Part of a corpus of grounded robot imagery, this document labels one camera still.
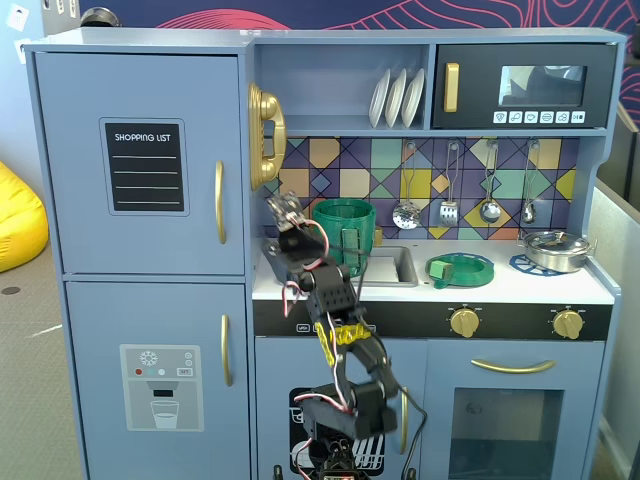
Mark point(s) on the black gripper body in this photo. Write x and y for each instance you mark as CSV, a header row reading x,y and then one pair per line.
x,y
289,243

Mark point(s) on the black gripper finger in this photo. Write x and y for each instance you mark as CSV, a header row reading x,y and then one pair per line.
x,y
274,252

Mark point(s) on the blue shopping list cabinet door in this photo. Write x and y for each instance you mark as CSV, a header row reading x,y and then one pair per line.
x,y
75,225

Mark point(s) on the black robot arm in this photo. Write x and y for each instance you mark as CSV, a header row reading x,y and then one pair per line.
x,y
335,295

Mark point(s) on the blue oven door with window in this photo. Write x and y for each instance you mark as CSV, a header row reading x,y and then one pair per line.
x,y
440,370

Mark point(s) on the blue ice dispenser freezer door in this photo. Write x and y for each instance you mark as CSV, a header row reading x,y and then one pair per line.
x,y
100,325

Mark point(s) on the green printed cup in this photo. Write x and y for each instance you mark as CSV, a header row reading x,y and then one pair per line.
x,y
350,215

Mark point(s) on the gold toy faucet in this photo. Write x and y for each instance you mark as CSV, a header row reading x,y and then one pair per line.
x,y
379,237

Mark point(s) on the grey toy sink basin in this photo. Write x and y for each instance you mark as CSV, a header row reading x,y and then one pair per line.
x,y
407,270

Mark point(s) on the steel slotted skimmer spoon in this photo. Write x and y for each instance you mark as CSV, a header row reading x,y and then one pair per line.
x,y
406,216

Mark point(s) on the green cube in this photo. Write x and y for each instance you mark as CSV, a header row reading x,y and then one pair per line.
x,y
440,270

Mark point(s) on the gold toy telephone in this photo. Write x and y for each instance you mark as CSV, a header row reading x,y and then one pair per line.
x,y
270,107

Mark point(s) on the steel slotted spatula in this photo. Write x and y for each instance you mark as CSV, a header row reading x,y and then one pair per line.
x,y
448,214

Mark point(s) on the white toy plate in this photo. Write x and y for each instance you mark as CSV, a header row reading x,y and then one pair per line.
x,y
395,100
378,97
413,97

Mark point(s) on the blue wooden toy kitchen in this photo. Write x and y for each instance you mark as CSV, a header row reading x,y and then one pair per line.
x,y
340,80

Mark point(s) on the gold stove knob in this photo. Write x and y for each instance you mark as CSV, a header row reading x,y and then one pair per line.
x,y
567,324
465,322

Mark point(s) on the steel ladle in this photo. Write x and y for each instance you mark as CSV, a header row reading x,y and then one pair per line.
x,y
490,212

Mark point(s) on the blue trivet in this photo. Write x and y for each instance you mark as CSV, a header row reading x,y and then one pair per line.
x,y
520,262

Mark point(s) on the black toy microwave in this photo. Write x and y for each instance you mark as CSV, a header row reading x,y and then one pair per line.
x,y
475,90

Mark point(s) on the steel pot lid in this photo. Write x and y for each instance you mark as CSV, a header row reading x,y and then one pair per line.
x,y
550,243

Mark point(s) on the yellow bean bag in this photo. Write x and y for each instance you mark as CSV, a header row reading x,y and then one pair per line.
x,y
20,225

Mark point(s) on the steel pot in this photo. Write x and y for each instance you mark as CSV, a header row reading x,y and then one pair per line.
x,y
555,264

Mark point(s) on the round floor socket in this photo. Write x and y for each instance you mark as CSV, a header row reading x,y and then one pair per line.
x,y
10,290

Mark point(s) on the grey partition box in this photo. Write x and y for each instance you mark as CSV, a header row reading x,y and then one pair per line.
x,y
620,300

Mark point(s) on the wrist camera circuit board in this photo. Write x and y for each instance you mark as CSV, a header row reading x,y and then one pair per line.
x,y
285,207

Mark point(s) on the white wall outlet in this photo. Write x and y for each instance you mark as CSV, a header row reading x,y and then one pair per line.
x,y
16,16
21,50

